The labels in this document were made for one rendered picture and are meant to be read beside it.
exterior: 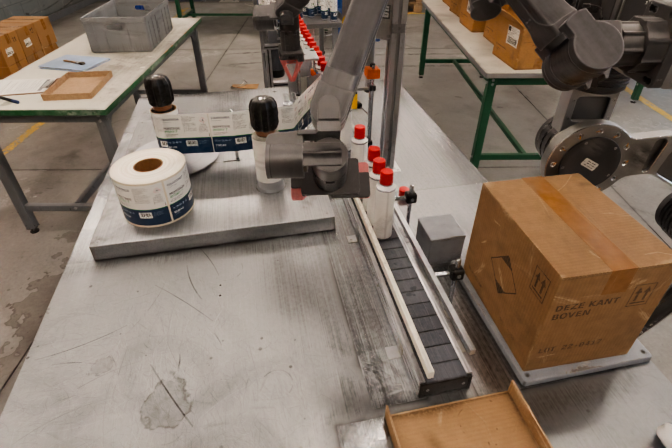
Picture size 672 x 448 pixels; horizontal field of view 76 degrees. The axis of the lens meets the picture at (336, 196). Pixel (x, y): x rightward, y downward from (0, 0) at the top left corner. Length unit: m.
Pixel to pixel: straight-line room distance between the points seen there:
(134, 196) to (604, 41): 1.10
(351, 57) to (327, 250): 0.66
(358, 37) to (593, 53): 0.35
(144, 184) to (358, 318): 0.65
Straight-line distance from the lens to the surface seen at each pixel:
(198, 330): 1.09
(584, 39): 0.78
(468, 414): 0.96
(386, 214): 1.13
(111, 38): 3.29
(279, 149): 0.67
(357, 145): 1.30
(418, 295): 1.06
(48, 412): 1.09
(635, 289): 0.97
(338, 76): 0.68
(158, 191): 1.26
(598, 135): 1.14
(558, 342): 0.99
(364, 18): 0.73
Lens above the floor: 1.65
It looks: 35 degrees down
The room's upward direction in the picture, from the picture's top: straight up
